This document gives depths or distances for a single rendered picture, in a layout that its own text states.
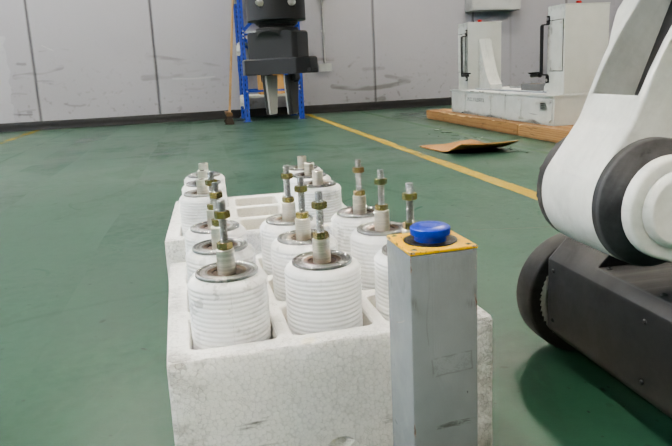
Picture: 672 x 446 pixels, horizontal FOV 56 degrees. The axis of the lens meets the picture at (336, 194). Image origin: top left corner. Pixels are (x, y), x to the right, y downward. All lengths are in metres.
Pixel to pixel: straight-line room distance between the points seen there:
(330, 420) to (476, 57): 4.73
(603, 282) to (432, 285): 0.39
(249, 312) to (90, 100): 6.48
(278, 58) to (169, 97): 6.14
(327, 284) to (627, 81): 0.44
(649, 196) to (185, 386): 0.53
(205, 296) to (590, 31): 3.65
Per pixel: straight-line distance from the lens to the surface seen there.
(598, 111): 0.81
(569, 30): 4.11
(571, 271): 1.01
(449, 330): 0.64
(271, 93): 1.00
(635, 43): 0.86
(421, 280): 0.61
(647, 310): 0.89
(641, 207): 0.72
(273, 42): 0.97
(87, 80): 7.16
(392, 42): 7.42
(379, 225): 0.92
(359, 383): 0.78
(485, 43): 5.38
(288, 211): 1.00
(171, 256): 1.26
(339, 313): 0.77
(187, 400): 0.75
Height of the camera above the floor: 0.49
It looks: 11 degrees down
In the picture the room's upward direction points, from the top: 3 degrees counter-clockwise
